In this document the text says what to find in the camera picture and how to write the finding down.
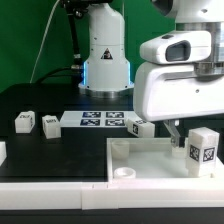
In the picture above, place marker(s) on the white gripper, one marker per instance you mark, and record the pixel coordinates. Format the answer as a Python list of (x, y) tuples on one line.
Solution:
[(175, 92)]

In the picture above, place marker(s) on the white square tabletop tray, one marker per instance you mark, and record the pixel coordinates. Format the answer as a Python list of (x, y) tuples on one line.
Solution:
[(151, 160)]

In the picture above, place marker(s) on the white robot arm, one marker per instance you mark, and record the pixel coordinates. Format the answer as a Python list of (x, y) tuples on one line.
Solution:
[(107, 72)]

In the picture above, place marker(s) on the white U-shaped fence wall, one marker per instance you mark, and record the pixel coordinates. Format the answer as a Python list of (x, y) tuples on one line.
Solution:
[(108, 195)]

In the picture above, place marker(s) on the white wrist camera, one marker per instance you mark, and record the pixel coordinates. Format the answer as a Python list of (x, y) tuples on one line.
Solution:
[(177, 47)]

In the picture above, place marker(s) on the white marker base plate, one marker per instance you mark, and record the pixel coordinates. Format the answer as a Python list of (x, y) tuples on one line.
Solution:
[(101, 119)]

